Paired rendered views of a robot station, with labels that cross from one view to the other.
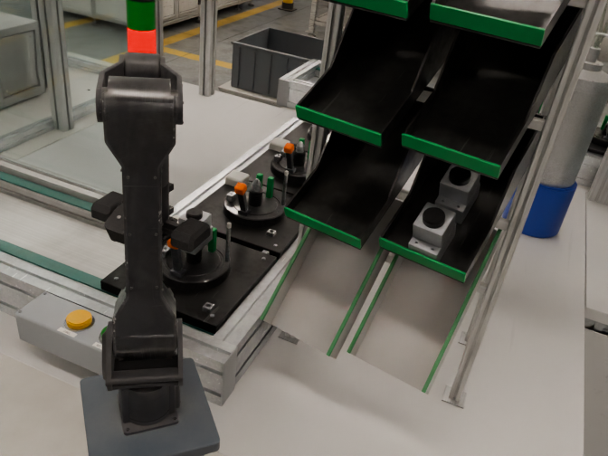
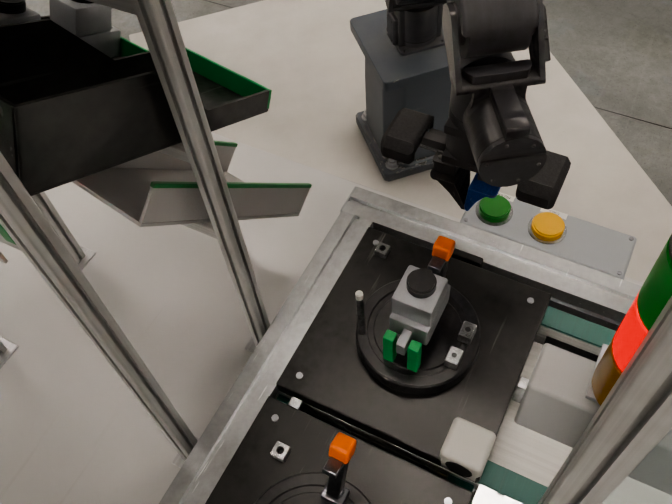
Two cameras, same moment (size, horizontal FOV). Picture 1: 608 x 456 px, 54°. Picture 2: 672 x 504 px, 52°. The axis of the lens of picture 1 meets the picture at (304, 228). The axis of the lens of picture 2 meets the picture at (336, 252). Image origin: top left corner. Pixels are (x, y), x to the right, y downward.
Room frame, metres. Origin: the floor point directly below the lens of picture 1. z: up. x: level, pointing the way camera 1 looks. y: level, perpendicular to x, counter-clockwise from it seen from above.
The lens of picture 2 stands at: (1.27, 0.21, 1.69)
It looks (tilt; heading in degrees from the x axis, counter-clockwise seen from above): 55 degrees down; 194
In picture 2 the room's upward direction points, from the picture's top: 7 degrees counter-clockwise
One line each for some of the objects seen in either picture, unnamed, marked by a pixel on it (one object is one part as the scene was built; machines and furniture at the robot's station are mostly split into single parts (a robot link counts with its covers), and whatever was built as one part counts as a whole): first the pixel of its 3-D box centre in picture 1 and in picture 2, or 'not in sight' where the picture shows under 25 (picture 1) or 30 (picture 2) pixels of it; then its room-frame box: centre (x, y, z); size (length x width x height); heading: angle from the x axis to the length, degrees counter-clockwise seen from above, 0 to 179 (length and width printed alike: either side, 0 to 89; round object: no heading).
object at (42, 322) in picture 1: (80, 335); (542, 242); (0.73, 0.35, 0.93); 0.21 x 0.07 x 0.06; 71
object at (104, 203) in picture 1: (149, 204); (475, 135); (0.78, 0.24, 1.17); 0.19 x 0.06 x 0.08; 71
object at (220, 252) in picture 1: (193, 263); (417, 333); (0.90, 0.20, 0.98); 0.14 x 0.14 x 0.02
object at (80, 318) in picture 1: (79, 321); (547, 228); (0.73, 0.35, 0.96); 0.04 x 0.04 x 0.02
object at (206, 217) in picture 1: (196, 225); (416, 306); (0.91, 0.20, 1.06); 0.08 x 0.04 x 0.07; 161
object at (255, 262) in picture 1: (193, 271); (417, 341); (0.90, 0.20, 0.96); 0.24 x 0.24 x 0.02; 71
